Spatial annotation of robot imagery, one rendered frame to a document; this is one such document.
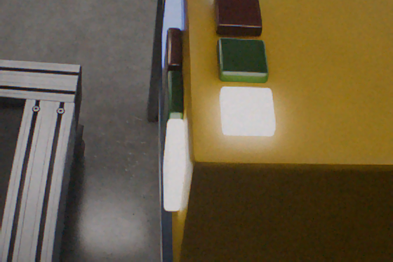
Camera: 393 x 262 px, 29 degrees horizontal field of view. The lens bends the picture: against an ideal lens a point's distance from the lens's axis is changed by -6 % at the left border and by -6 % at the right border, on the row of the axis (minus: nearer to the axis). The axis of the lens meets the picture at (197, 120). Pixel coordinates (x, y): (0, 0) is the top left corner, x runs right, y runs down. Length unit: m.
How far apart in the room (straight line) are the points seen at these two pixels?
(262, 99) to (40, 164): 1.04
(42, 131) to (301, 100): 1.08
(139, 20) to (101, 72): 0.18
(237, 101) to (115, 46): 1.52
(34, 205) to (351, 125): 1.01
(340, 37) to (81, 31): 1.53
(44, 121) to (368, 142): 1.11
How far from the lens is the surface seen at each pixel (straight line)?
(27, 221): 1.25
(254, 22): 0.31
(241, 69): 0.29
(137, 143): 1.62
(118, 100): 1.69
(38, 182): 1.29
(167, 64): 0.32
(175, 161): 0.29
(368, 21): 0.33
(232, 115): 0.27
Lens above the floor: 1.29
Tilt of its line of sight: 51 degrees down
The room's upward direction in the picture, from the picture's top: 8 degrees clockwise
